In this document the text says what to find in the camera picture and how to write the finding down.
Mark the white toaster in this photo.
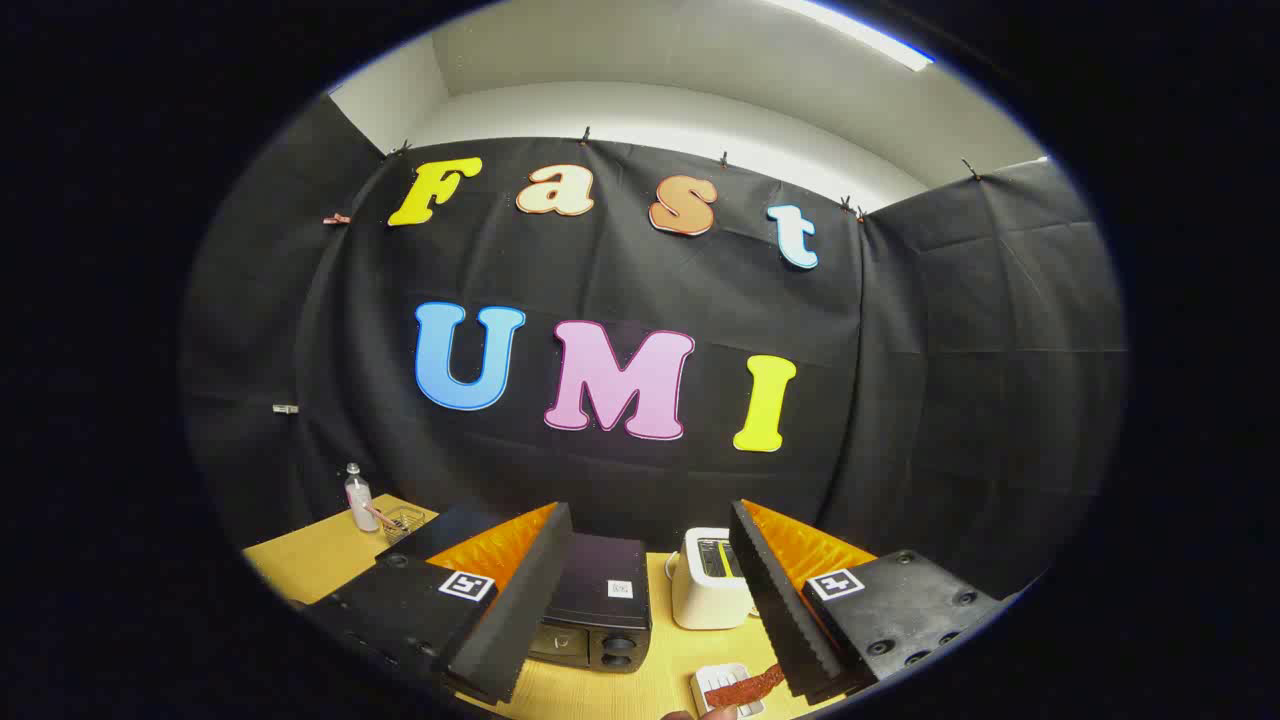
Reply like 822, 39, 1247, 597
667, 527, 758, 631

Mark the small clear bottle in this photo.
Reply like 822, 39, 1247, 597
344, 463, 381, 533

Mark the small wire basket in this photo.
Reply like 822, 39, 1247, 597
380, 507, 429, 546

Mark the red steak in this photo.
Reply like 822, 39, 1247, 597
703, 664, 786, 709

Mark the black backdrop cloth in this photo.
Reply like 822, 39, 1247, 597
180, 95, 1131, 601

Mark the black toaster oven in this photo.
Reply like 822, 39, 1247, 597
375, 505, 653, 673

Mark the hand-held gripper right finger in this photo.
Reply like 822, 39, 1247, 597
729, 499, 1006, 705

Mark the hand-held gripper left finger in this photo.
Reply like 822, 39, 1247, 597
300, 502, 574, 706

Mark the white rectangular tray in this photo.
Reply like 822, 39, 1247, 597
690, 663, 766, 719

